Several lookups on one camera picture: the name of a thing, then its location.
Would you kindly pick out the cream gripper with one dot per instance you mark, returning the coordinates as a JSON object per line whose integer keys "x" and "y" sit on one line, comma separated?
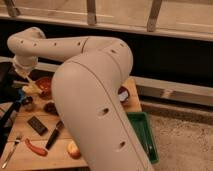
{"x": 23, "y": 71}

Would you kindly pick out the yellow banana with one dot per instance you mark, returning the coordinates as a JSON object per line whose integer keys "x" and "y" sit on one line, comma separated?
{"x": 31, "y": 87}

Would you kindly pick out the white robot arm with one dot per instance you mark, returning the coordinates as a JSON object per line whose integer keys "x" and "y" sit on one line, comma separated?
{"x": 85, "y": 91}

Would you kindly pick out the small metal cup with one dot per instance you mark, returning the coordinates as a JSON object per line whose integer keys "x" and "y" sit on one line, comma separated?
{"x": 28, "y": 103}

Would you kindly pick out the red bowl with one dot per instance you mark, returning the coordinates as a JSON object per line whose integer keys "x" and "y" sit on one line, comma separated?
{"x": 44, "y": 84}

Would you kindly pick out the black chair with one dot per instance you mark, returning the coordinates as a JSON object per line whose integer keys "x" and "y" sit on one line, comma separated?
{"x": 7, "y": 94}

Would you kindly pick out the bunch of dark grapes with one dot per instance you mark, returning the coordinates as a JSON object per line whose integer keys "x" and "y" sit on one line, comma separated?
{"x": 50, "y": 108}

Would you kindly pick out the black rectangular remote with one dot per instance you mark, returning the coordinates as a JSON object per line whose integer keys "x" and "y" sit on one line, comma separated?
{"x": 37, "y": 125}

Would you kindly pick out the silver fork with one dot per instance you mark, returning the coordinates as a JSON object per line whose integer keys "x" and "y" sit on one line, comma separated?
{"x": 16, "y": 142}

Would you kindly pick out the wooden board table top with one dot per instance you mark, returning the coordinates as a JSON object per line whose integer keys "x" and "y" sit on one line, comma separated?
{"x": 23, "y": 159}

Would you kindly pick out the red chili pepper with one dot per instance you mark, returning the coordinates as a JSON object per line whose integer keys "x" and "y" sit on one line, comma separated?
{"x": 37, "y": 150}

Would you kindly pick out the red yellow apple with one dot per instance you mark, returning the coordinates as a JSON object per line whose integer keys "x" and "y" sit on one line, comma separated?
{"x": 73, "y": 150}

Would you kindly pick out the purple bowl with cloth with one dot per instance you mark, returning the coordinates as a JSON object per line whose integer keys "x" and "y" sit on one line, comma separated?
{"x": 123, "y": 94}

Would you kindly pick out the green plastic tray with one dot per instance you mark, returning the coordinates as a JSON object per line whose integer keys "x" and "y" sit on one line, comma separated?
{"x": 141, "y": 125}

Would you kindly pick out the black handled knife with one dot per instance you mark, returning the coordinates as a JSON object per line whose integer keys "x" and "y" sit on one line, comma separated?
{"x": 59, "y": 126}

